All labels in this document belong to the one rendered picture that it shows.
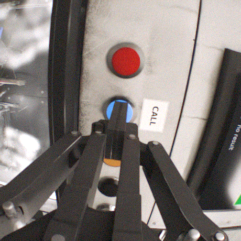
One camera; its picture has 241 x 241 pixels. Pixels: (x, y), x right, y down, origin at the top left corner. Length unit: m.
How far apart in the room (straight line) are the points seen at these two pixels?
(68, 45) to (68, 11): 0.03
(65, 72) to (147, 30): 0.10
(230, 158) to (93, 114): 0.18
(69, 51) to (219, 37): 0.16
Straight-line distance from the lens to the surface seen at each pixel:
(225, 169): 0.28
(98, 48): 0.22
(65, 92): 0.19
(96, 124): 0.15
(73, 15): 0.19
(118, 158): 0.17
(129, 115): 0.23
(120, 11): 0.22
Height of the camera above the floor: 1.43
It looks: 1 degrees down
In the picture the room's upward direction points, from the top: 98 degrees clockwise
